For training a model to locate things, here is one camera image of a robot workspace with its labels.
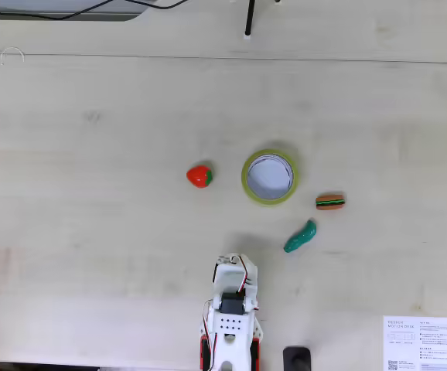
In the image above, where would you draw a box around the green toy cucumber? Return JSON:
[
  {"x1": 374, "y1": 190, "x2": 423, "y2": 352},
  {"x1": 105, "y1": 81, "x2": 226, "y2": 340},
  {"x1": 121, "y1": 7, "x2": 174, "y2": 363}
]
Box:
[{"x1": 283, "y1": 219, "x2": 318, "y2": 254}]

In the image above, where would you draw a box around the red toy strawberry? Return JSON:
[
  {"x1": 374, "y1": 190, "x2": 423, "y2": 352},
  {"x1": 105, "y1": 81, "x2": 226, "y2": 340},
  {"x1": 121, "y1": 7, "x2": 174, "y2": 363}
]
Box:
[{"x1": 186, "y1": 165, "x2": 214, "y2": 190}]

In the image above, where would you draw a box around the yellow packing tape roll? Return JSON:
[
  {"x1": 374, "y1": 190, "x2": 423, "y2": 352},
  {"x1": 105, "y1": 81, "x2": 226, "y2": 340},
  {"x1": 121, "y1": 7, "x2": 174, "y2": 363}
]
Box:
[{"x1": 241, "y1": 148, "x2": 300, "y2": 208}]

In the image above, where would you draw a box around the black pole stand with base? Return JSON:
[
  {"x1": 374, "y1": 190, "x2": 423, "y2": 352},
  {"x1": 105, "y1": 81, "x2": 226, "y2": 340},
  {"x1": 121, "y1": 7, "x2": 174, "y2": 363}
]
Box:
[{"x1": 282, "y1": 345, "x2": 312, "y2": 371}]

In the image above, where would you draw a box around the grey device base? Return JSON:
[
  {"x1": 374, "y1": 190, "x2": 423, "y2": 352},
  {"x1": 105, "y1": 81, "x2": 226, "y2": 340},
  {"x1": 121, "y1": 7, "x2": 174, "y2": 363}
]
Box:
[{"x1": 0, "y1": 0, "x2": 144, "y2": 22}]

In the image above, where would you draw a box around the white printed paper sheet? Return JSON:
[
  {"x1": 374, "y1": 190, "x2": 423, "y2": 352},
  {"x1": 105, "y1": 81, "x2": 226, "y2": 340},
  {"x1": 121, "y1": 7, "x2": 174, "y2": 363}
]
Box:
[{"x1": 382, "y1": 315, "x2": 447, "y2": 371}]

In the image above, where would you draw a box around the black camera stand leg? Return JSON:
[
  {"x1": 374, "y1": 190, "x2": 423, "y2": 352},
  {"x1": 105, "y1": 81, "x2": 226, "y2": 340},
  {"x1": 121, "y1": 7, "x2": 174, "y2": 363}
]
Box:
[{"x1": 242, "y1": 0, "x2": 257, "y2": 42}]

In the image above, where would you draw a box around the black cable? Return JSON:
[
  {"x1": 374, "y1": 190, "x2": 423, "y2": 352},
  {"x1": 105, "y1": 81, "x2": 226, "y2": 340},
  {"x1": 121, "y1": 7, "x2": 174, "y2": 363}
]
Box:
[
  {"x1": 125, "y1": 0, "x2": 190, "y2": 10},
  {"x1": 0, "y1": 0, "x2": 116, "y2": 21}
]

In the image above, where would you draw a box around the thin white wire loop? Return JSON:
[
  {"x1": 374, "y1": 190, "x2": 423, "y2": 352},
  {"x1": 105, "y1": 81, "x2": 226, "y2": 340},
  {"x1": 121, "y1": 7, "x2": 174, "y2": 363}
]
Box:
[{"x1": 0, "y1": 46, "x2": 26, "y2": 66}]

